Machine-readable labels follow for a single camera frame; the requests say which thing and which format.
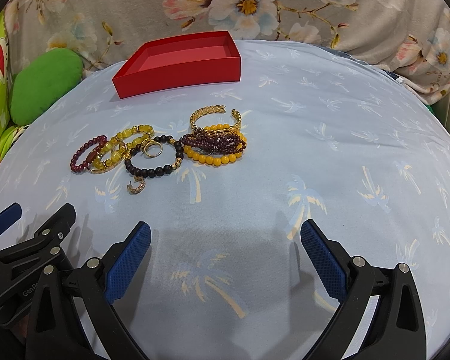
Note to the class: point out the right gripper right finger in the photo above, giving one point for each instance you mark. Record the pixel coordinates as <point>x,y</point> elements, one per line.
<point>396,330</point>

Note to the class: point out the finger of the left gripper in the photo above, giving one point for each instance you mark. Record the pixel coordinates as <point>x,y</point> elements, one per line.
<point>10,216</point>
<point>56,221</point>

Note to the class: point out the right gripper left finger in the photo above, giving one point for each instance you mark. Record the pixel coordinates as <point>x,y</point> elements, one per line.
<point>54,328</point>

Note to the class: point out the gold cuff bangle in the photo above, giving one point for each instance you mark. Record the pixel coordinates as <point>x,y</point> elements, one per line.
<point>211,110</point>

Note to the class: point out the gold hoop earring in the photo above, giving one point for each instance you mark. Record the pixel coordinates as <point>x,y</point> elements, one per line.
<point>137,185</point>

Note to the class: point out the green plush pillow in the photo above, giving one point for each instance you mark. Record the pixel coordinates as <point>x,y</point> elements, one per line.
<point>37,87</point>

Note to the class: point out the light blue palm-print sheet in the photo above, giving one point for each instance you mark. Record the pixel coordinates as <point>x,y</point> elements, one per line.
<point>226,277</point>

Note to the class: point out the red shallow cardboard box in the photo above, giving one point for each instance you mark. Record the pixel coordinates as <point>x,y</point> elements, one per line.
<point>185,60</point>

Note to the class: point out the floral grey blanket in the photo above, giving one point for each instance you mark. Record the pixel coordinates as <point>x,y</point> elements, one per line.
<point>408,37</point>

